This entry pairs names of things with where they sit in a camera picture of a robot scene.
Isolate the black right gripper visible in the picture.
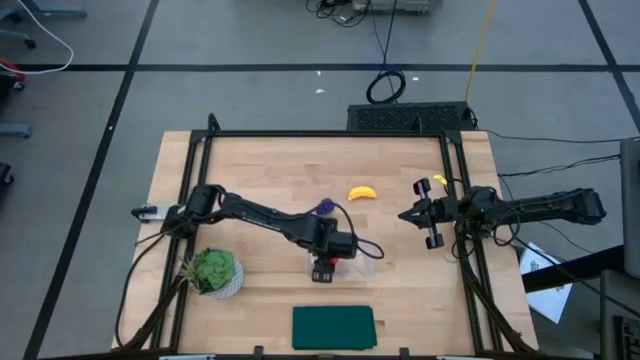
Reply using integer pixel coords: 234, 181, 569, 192
398, 177, 459, 250

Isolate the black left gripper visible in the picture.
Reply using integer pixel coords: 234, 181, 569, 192
312, 230, 359, 284

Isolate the clear plastic container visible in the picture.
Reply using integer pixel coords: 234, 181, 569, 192
305, 248, 377, 285

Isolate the yellow toy banana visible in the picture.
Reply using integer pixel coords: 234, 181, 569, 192
347, 185, 379, 202

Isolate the dark green cloth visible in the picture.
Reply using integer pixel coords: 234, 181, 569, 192
291, 304, 379, 352

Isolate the black computer case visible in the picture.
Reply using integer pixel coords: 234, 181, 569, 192
346, 100, 477, 134

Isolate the succulent in white pot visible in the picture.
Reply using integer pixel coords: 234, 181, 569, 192
179, 247, 246, 300

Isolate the white paper sheet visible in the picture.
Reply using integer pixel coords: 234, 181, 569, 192
518, 241, 575, 325

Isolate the grey cabinet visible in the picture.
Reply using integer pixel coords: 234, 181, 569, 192
618, 138, 640, 280

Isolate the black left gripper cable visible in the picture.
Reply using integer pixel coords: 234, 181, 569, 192
327, 199, 386, 261

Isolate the black metal table frame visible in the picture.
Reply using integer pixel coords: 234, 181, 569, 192
112, 113, 539, 359

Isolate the black floor cable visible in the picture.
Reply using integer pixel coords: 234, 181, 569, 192
479, 128, 640, 146

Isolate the black hanging cable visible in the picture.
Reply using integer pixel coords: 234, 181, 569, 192
365, 0, 407, 106

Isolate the yellow hanging cable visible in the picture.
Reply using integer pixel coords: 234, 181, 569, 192
464, 0, 497, 103

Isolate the white floor cable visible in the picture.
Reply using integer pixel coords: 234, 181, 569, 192
0, 0, 75, 76

